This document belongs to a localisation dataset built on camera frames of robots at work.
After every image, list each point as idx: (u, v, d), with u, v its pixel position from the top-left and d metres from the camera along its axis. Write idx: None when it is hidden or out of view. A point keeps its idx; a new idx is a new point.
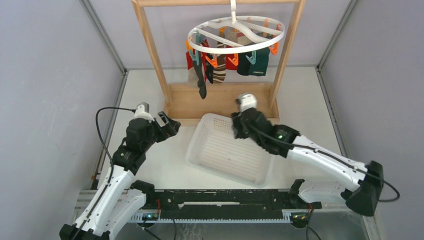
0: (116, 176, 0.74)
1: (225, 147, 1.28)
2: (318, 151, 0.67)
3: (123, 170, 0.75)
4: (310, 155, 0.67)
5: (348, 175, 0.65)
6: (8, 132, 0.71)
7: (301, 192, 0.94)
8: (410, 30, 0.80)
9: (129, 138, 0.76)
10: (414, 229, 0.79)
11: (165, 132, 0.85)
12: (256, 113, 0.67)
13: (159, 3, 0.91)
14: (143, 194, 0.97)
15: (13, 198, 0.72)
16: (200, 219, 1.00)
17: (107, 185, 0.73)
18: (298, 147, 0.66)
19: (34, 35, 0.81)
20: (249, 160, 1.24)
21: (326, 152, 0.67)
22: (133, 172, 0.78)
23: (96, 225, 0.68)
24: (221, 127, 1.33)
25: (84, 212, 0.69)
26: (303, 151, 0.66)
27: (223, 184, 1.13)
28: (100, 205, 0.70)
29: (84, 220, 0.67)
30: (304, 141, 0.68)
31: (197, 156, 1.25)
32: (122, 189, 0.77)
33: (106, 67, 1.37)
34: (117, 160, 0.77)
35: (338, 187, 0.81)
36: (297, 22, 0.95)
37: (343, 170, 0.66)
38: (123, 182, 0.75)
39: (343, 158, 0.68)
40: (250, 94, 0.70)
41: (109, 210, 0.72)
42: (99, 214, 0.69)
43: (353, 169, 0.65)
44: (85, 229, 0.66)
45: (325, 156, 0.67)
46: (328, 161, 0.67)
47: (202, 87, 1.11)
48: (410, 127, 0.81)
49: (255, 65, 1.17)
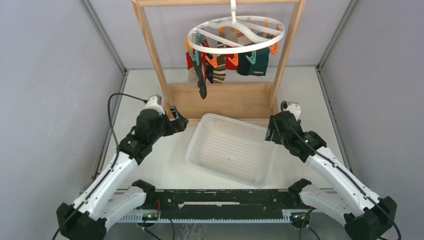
0: (120, 162, 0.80)
1: (225, 147, 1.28)
2: (337, 167, 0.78)
3: (128, 157, 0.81)
4: (328, 168, 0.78)
5: (356, 198, 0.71)
6: (8, 132, 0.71)
7: (301, 192, 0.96)
8: (409, 30, 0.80)
9: (139, 128, 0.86)
10: (414, 229, 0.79)
11: (173, 127, 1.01)
12: (289, 115, 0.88)
13: (159, 3, 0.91)
14: (143, 193, 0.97)
15: (13, 198, 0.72)
16: (200, 219, 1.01)
17: (109, 171, 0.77)
18: (319, 156, 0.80)
19: (35, 35, 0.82)
20: (249, 160, 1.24)
21: (345, 172, 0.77)
22: (138, 161, 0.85)
23: (93, 208, 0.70)
24: (221, 127, 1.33)
25: (84, 193, 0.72)
26: (322, 163, 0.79)
27: (222, 184, 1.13)
28: (101, 189, 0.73)
29: (82, 201, 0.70)
30: (328, 154, 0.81)
31: (196, 156, 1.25)
32: (122, 178, 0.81)
33: (106, 67, 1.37)
34: (123, 147, 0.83)
35: (344, 207, 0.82)
36: (297, 22, 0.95)
37: (354, 192, 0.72)
38: (125, 170, 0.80)
39: (360, 183, 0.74)
40: (298, 106, 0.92)
41: (107, 196, 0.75)
42: (98, 198, 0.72)
43: (364, 195, 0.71)
44: (81, 211, 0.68)
45: (342, 174, 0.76)
46: (342, 179, 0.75)
47: (202, 87, 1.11)
48: (410, 127, 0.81)
49: (254, 65, 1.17)
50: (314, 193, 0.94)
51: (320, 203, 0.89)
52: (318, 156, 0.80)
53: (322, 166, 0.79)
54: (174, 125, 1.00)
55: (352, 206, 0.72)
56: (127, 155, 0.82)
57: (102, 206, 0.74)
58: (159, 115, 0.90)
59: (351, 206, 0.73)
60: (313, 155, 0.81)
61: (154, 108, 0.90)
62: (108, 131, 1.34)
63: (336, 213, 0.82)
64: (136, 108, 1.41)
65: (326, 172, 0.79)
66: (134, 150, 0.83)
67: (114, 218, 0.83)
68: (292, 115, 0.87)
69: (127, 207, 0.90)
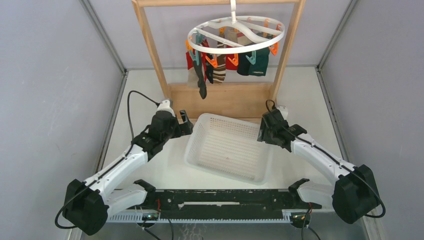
0: (133, 152, 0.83)
1: (223, 146, 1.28)
2: (314, 145, 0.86)
3: (141, 149, 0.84)
4: (306, 148, 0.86)
5: (332, 168, 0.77)
6: (8, 132, 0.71)
7: (299, 187, 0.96)
8: (410, 30, 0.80)
9: (154, 126, 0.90)
10: (413, 228, 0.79)
11: (181, 129, 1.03)
12: (274, 110, 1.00)
13: (159, 3, 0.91)
14: (144, 191, 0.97)
15: (13, 197, 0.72)
16: (200, 219, 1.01)
17: (123, 157, 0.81)
18: (299, 139, 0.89)
19: (34, 35, 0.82)
20: (247, 158, 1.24)
21: (321, 149, 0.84)
22: (148, 157, 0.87)
23: (103, 188, 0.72)
24: (218, 127, 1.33)
25: (96, 174, 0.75)
26: (301, 144, 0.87)
27: (221, 183, 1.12)
28: (113, 172, 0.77)
29: (94, 180, 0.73)
30: (308, 138, 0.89)
31: (195, 156, 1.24)
32: (133, 167, 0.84)
33: (106, 67, 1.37)
34: (137, 142, 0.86)
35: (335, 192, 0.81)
36: (297, 22, 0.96)
37: (330, 164, 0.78)
38: (137, 160, 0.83)
39: (336, 156, 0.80)
40: (285, 108, 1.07)
41: (117, 180, 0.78)
42: (109, 180, 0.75)
43: (339, 165, 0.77)
44: (92, 189, 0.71)
45: (319, 151, 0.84)
46: (320, 155, 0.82)
47: (203, 87, 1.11)
48: (410, 127, 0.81)
49: (255, 66, 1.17)
50: (309, 186, 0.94)
51: (314, 194, 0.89)
52: (299, 140, 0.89)
53: (302, 147, 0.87)
54: (183, 127, 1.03)
55: (329, 175, 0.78)
56: (141, 148, 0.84)
57: (111, 190, 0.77)
58: (172, 117, 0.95)
59: (330, 178, 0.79)
60: (294, 142, 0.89)
61: (166, 110, 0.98)
62: (108, 131, 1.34)
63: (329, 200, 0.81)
64: (136, 108, 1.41)
65: (307, 153, 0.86)
66: (146, 146, 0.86)
67: (115, 209, 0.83)
68: (278, 111, 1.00)
69: (127, 201, 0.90)
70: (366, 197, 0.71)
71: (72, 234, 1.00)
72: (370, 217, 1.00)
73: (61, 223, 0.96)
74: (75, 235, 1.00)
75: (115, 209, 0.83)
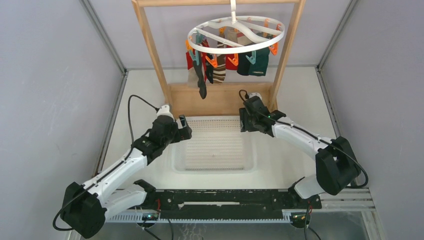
0: (133, 156, 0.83)
1: (207, 144, 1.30)
2: (294, 126, 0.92)
3: (141, 153, 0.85)
4: (286, 129, 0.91)
5: (311, 144, 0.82)
6: (8, 132, 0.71)
7: (296, 185, 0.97)
8: (410, 30, 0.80)
9: (154, 130, 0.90)
10: (414, 229, 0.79)
11: (180, 134, 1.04)
12: (252, 98, 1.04)
13: (159, 3, 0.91)
14: (144, 192, 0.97)
15: (13, 196, 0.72)
16: (201, 219, 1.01)
17: (122, 161, 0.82)
18: (279, 123, 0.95)
19: (35, 35, 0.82)
20: (232, 148, 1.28)
21: (299, 127, 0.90)
22: (147, 160, 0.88)
23: (101, 192, 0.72)
24: (196, 128, 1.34)
25: (95, 177, 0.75)
26: (281, 126, 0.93)
27: (218, 183, 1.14)
28: (112, 176, 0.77)
29: (93, 183, 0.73)
30: (287, 120, 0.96)
31: (181, 163, 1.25)
32: (132, 171, 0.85)
33: (106, 67, 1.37)
34: (137, 145, 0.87)
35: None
36: (297, 22, 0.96)
37: (309, 140, 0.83)
38: (137, 163, 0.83)
39: (314, 133, 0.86)
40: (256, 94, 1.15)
41: (116, 183, 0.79)
42: (107, 183, 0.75)
43: (317, 139, 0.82)
44: (90, 192, 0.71)
45: (298, 130, 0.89)
46: (299, 134, 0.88)
47: (202, 87, 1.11)
48: (410, 128, 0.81)
49: (255, 66, 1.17)
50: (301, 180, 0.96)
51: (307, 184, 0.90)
52: (278, 124, 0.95)
53: (282, 129, 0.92)
54: (182, 132, 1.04)
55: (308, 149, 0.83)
56: (140, 152, 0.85)
57: (109, 194, 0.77)
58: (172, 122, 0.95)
59: (311, 154, 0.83)
60: (275, 126, 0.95)
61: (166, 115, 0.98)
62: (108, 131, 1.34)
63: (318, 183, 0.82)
64: (136, 108, 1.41)
65: (288, 134, 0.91)
66: (146, 150, 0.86)
67: (113, 210, 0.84)
68: (257, 99, 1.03)
69: (127, 202, 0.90)
70: (347, 168, 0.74)
71: (72, 235, 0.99)
72: (370, 217, 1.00)
73: (61, 223, 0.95)
74: (75, 236, 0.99)
75: (115, 208, 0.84)
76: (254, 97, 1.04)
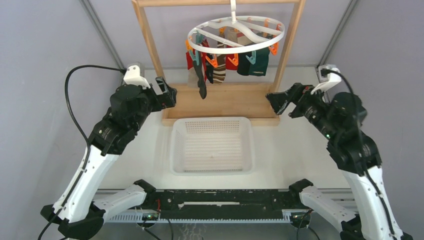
0: (93, 161, 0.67)
1: (205, 146, 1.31)
2: (380, 197, 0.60)
3: (100, 153, 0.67)
4: (370, 194, 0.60)
5: (381, 234, 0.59)
6: (8, 132, 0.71)
7: (301, 192, 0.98)
8: (409, 31, 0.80)
9: (115, 111, 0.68)
10: (411, 228, 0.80)
11: (161, 102, 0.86)
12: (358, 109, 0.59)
13: (159, 3, 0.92)
14: (143, 192, 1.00)
15: (14, 195, 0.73)
16: (200, 219, 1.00)
17: (82, 172, 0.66)
18: (367, 179, 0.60)
19: (35, 35, 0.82)
20: (230, 150, 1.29)
21: (385, 204, 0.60)
22: (114, 152, 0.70)
23: (71, 215, 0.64)
24: (194, 129, 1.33)
25: (61, 197, 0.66)
26: (366, 187, 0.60)
27: (217, 185, 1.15)
28: (75, 195, 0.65)
29: (60, 207, 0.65)
30: (376, 178, 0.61)
31: (180, 164, 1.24)
32: (103, 172, 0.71)
33: (106, 67, 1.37)
34: (95, 138, 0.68)
35: (343, 214, 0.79)
36: (297, 22, 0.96)
37: (382, 227, 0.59)
38: (100, 168, 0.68)
39: (393, 218, 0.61)
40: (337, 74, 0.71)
41: (88, 196, 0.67)
42: (74, 204, 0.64)
43: (390, 232, 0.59)
44: (61, 218, 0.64)
45: (379, 203, 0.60)
46: (378, 211, 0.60)
47: (203, 87, 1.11)
48: (409, 127, 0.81)
49: (255, 65, 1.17)
50: (314, 195, 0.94)
51: (317, 205, 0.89)
52: (366, 179, 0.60)
53: (364, 190, 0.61)
54: (163, 100, 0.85)
55: (369, 230, 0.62)
56: (99, 151, 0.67)
57: (86, 207, 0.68)
58: (140, 94, 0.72)
59: (367, 231, 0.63)
60: (360, 177, 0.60)
61: (137, 79, 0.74)
62: None
63: (336, 221, 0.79)
64: None
65: (362, 193, 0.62)
66: (106, 142, 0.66)
67: (113, 211, 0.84)
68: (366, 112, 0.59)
69: (127, 203, 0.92)
70: None
71: None
72: None
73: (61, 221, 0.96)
74: None
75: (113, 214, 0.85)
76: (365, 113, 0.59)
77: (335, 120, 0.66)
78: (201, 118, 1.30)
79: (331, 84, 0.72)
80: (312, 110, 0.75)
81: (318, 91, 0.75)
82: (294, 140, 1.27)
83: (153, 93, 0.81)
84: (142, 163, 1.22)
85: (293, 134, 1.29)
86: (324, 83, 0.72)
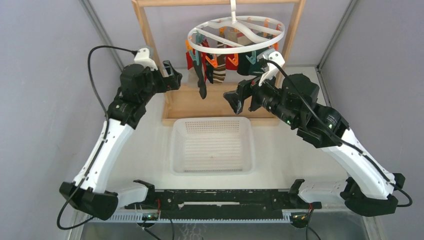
0: (113, 131, 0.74)
1: (205, 146, 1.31)
2: (364, 155, 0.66)
3: (120, 123, 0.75)
4: (355, 157, 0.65)
5: (381, 186, 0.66)
6: (9, 132, 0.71)
7: (301, 192, 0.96)
8: (409, 31, 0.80)
9: (125, 88, 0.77)
10: (413, 228, 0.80)
11: (166, 84, 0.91)
12: (310, 88, 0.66)
13: (159, 3, 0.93)
14: (145, 187, 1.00)
15: (14, 196, 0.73)
16: (200, 219, 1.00)
17: (103, 141, 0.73)
18: (347, 145, 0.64)
19: (34, 36, 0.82)
20: (230, 150, 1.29)
21: (369, 158, 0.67)
22: (132, 125, 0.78)
23: (95, 184, 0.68)
24: (194, 129, 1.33)
25: (82, 170, 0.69)
26: (350, 152, 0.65)
27: (217, 185, 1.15)
28: (98, 164, 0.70)
29: (82, 178, 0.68)
30: (352, 139, 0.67)
31: (180, 164, 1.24)
32: (122, 143, 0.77)
33: (106, 67, 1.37)
34: (113, 113, 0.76)
35: (338, 187, 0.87)
36: (297, 22, 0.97)
37: (378, 180, 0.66)
38: (121, 137, 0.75)
39: (381, 167, 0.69)
40: (278, 53, 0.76)
41: (108, 165, 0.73)
42: (97, 172, 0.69)
43: (386, 181, 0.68)
44: (83, 188, 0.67)
45: (366, 161, 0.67)
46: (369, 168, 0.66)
47: (202, 87, 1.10)
48: (409, 127, 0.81)
49: (255, 65, 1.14)
50: (309, 187, 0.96)
51: (317, 194, 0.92)
52: (346, 146, 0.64)
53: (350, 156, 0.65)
54: (168, 82, 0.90)
55: (372, 190, 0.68)
56: (119, 122, 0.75)
57: (105, 180, 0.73)
58: (147, 71, 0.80)
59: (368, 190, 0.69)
60: (339, 147, 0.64)
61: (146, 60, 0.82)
62: None
63: (336, 196, 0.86)
64: None
65: (350, 161, 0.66)
66: (124, 115, 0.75)
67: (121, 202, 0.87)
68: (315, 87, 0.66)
69: (131, 195, 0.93)
70: None
71: (72, 234, 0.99)
72: (370, 217, 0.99)
73: (61, 221, 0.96)
74: (74, 235, 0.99)
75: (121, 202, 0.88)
76: (313, 91, 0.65)
77: (292, 106, 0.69)
78: (200, 117, 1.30)
79: (273, 71, 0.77)
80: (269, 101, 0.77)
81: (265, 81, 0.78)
82: (294, 139, 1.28)
83: (159, 74, 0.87)
84: (141, 163, 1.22)
85: (293, 134, 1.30)
86: (266, 72, 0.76)
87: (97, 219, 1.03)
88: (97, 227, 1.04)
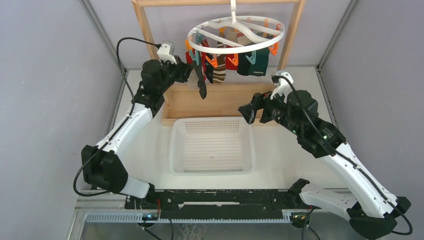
0: (137, 110, 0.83)
1: (205, 146, 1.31)
2: (358, 168, 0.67)
3: (143, 107, 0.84)
4: (348, 169, 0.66)
5: (377, 203, 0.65)
6: (8, 132, 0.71)
7: (303, 192, 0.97)
8: (410, 31, 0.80)
9: (146, 82, 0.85)
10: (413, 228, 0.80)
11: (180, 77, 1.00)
12: (311, 102, 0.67)
13: (159, 3, 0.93)
14: (147, 184, 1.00)
15: (13, 197, 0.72)
16: (200, 219, 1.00)
17: (128, 117, 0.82)
18: (340, 156, 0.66)
19: (35, 36, 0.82)
20: (230, 150, 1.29)
21: (364, 173, 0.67)
22: (152, 113, 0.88)
23: (116, 148, 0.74)
24: (194, 130, 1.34)
25: (106, 136, 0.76)
26: (343, 163, 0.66)
27: (217, 185, 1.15)
28: (121, 133, 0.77)
29: (106, 142, 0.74)
30: (347, 152, 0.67)
31: (180, 164, 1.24)
32: (140, 125, 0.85)
33: (106, 67, 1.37)
34: (138, 100, 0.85)
35: (345, 202, 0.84)
36: (297, 22, 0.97)
37: (374, 196, 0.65)
38: (142, 118, 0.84)
39: (379, 185, 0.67)
40: (288, 73, 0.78)
41: (128, 139, 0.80)
42: (120, 139, 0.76)
43: (384, 199, 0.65)
44: (106, 150, 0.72)
45: (362, 176, 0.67)
46: (362, 182, 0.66)
47: (202, 87, 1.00)
48: (409, 127, 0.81)
49: (255, 65, 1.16)
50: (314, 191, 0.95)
51: (322, 201, 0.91)
52: (339, 156, 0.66)
53: (343, 167, 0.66)
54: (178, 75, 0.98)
55: (368, 205, 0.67)
56: (143, 105, 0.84)
57: (123, 151, 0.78)
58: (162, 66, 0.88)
59: (366, 206, 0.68)
60: (334, 156, 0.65)
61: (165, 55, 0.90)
62: (108, 130, 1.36)
63: (341, 210, 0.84)
64: None
65: (344, 172, 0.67)
66: (149, 103, 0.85)
67: None
68: (316, 102, 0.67)
69: (135, 185, 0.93)
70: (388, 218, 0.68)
71: (72, 235, 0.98)
72: None
73: (60, 222, 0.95)
74: (74, 236, 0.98)
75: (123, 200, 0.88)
76: (313, 104, 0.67)
77: (294, 116, 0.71)
78: (201, 118, 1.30)
79: (283, 88, 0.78)
80: (277, 112, 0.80)
81: (277, 95, 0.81)
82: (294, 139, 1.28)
83: (177, 67, 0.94)
84: (141, 163, 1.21)
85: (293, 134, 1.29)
86: (277, 88, 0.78)
87: (97, 219, 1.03)
88: (97, 227, 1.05)
